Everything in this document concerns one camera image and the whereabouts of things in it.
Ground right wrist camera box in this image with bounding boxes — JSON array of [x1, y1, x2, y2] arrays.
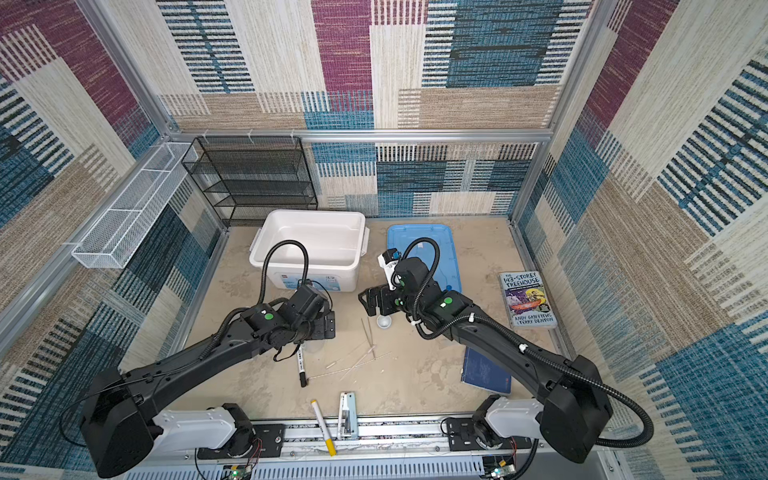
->
[[377, 248, 400, 290]]

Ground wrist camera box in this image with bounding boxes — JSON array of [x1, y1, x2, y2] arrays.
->
[[293, 283, 329, 317], [377, 248, 400, 290]]

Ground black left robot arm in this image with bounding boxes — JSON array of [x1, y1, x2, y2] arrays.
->
[[79, 284, 335, 478]]

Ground white wire mesh basket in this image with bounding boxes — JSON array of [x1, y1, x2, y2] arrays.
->
[[72, 142, 189, 269]]

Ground small white ceramic dish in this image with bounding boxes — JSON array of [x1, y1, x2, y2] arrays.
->
[[377, 316, 392, 330]]

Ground blue plastic bin lid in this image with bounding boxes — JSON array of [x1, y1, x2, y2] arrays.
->
[[386, 223, 463, 294]]

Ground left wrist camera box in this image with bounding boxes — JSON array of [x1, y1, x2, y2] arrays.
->
[[293, 283, 329, 317]]

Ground black corrugated right cable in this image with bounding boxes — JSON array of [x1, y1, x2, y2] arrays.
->
[[397, 237, 655, 449]]

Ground black corrugated cable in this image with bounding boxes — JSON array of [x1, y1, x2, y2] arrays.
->
[[256, 239, 311, 307], [397, 237, 655, 449]]

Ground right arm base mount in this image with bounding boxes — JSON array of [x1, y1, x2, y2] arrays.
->
[[440, 395, 533, 451]]

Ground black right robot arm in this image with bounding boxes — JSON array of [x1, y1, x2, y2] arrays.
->
[[358, 258, 613, 463]]

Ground dark blue book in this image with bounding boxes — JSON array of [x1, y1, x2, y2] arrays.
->
[[461, 347, 512, 395]]

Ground colourful treehouse book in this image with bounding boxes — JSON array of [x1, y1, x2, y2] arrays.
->
[[499, 271, 557, 329]]

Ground metal clamp bracket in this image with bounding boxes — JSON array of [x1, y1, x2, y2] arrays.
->
[[336, 392, 359, 440]]

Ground white plastic storage bin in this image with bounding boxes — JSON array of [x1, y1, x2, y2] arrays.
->
[[249, 209, 370, 293]]

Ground white yellow marker pen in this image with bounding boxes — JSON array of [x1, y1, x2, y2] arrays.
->
[[311, 399, 337, 456]]

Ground clear glass stirring rod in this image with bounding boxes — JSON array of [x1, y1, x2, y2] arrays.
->
[[308, 352, 392, 380]]

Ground black wire mesh shelf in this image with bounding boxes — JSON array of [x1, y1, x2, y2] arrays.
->
[[181, 136, 318, 227]]

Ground black corrugated left cable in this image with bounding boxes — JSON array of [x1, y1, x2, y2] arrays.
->
[[256, 239, 311, 307]]

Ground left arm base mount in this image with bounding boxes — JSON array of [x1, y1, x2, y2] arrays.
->
[[196, 403, 286, 463]]

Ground black marker pen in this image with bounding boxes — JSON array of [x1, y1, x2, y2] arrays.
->
[[296, 346, 308, 388]]

